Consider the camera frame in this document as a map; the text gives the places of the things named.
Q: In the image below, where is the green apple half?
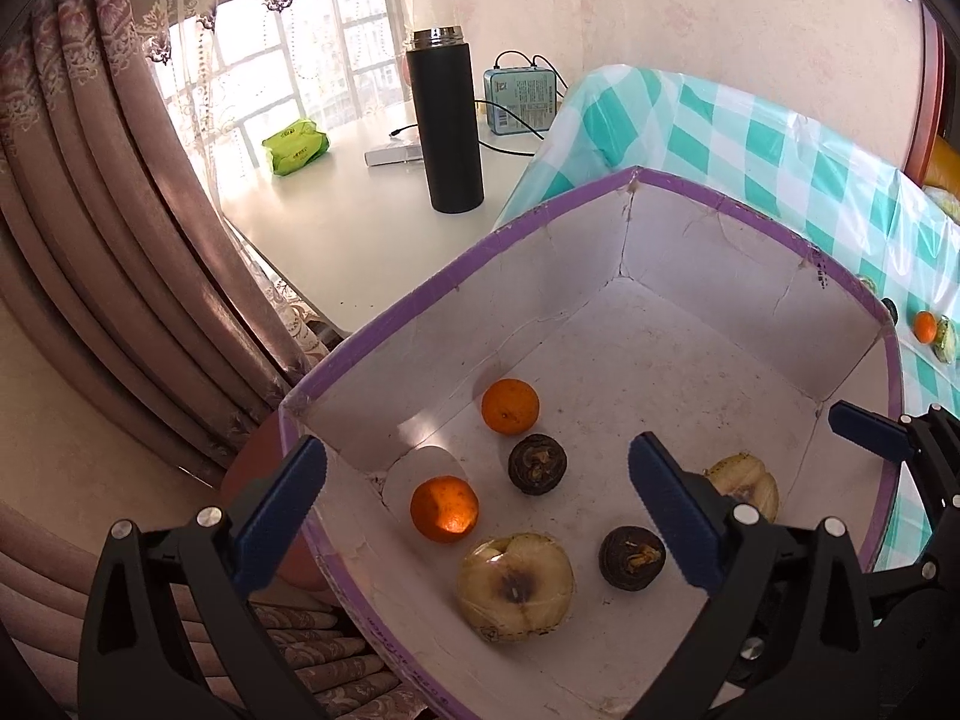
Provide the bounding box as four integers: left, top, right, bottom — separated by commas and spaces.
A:
929, 316, 958, 366

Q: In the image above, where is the orange tangerine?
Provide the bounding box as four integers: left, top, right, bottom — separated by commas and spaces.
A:
480, 379, 540, 436
913, 310, 939, 344

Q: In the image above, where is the dark mangosteen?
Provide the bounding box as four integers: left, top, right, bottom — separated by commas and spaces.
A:
599, 525, 667, 592
508, 434, 568, 496

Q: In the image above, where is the teal white checkered tablecloth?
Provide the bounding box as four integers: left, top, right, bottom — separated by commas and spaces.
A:
493, 63, 960, 571

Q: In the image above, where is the yellow leather chair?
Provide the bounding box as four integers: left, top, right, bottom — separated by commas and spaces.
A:
923, 137, 960, 197

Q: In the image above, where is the brown apple half in box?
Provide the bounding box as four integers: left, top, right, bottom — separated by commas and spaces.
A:
455, 533, 576, 644

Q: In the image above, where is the tangerine in box corner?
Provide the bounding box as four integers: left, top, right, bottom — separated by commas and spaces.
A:
409, 476, 480, 543

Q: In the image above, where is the purple white cardboard box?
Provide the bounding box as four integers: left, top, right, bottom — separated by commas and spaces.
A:
278, 169, 903, 718

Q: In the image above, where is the brown drape curtain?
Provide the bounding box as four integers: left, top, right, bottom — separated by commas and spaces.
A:
0, 0, 422, 720

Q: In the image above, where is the teal small radio box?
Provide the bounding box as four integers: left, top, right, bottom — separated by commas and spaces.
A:
483, 67, 558, 137

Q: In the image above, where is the white power bank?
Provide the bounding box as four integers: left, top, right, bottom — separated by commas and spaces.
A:
364, 140, 423, 167

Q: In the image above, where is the black thermos bottle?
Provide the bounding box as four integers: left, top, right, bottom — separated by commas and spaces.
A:
407, 26, 483, 215

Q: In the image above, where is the red brown door frame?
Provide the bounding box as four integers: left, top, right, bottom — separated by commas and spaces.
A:
903, 5, 946, 185

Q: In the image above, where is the black cable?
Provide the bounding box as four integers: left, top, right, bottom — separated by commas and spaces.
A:
387, 49, 568, 160

